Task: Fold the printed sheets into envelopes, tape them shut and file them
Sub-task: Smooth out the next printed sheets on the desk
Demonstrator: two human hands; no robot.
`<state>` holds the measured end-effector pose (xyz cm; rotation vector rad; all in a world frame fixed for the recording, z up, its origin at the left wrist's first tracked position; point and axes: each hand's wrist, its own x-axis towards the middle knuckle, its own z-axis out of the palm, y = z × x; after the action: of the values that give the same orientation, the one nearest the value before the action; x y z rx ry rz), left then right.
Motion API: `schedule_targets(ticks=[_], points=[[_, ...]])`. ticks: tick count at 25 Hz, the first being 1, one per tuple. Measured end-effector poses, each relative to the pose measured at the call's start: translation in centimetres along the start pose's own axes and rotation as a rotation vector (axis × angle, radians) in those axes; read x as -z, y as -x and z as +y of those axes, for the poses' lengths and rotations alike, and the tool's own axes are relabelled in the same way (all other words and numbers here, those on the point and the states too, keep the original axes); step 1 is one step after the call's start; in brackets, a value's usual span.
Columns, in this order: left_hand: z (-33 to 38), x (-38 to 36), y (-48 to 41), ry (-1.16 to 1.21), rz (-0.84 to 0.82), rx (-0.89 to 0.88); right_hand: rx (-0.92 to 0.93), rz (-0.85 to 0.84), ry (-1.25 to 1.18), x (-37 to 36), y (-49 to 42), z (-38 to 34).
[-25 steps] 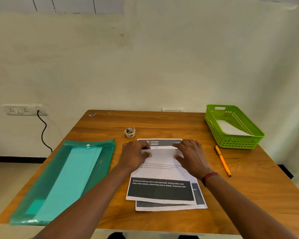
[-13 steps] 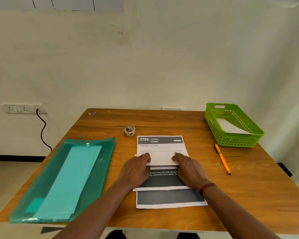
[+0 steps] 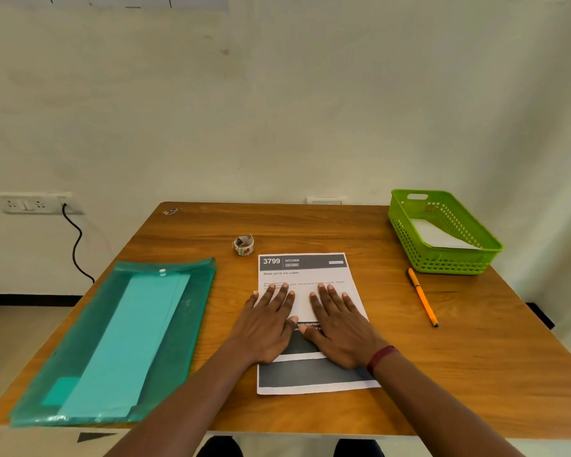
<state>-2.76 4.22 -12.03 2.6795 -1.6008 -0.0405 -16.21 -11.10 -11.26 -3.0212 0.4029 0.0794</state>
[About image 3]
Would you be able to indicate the person's right hand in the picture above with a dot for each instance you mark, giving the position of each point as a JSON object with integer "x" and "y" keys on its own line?
{"x": 347, "y": 337}

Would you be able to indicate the person's left hand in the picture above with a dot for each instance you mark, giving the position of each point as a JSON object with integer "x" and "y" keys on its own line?
{"x": 264, "y": 333}

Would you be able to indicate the green translucent plastic folder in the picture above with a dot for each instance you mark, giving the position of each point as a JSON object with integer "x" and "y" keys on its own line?
{"x": 200, "y": 299}

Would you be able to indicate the small clear tape roll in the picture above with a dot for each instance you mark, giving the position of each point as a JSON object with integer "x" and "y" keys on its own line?
{"x": 243, "y": 247}

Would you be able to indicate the green plastic basket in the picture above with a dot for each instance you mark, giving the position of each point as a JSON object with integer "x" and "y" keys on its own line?
{"x": 457, "y": 264}

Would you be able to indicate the white envelope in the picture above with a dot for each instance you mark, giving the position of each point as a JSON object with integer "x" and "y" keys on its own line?
{"x": 438, "y": 237}

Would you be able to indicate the person's left forearm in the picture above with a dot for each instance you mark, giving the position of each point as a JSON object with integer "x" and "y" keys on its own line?
{"x": 181, "y": 409}

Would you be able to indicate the person's right forearm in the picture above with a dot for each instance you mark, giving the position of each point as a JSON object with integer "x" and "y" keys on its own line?
{"x": 442, "y": 414}

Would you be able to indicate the person's right leg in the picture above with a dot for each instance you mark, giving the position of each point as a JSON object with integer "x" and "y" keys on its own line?
{"x": 359, "y": 449}

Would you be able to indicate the person's leg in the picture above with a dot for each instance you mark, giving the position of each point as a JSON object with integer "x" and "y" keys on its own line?
{"x": 359, "y": 449}
{"x": 219, "y": 447}

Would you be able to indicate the person's left leg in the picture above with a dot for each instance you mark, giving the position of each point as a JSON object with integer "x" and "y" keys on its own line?
{"x": 219, "y": 447}

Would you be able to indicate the dark red wrist band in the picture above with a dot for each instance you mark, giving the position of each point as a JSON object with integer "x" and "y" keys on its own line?
{"x": 381, "y": 356}

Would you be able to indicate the orange pen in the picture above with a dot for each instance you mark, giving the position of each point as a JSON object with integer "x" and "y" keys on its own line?
{"x": 422, "y": 297}

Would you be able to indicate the small silver foil scrap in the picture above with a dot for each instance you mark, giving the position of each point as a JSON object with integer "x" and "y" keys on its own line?
{"x": 170, "y": 211}

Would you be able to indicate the dark grey table foot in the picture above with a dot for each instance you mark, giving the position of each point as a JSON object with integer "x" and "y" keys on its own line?
{"x": 90, "y": 437}

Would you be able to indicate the black skirting board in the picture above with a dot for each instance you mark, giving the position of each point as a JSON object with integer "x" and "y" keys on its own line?
{"x": 28, "y": 300}

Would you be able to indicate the white blank wall plate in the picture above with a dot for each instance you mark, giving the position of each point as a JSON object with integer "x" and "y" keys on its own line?
{"x": 326, "y": 201}

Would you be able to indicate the white wall socket panel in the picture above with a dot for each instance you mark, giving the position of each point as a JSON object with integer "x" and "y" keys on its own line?
{"x": 24, "y": 204}

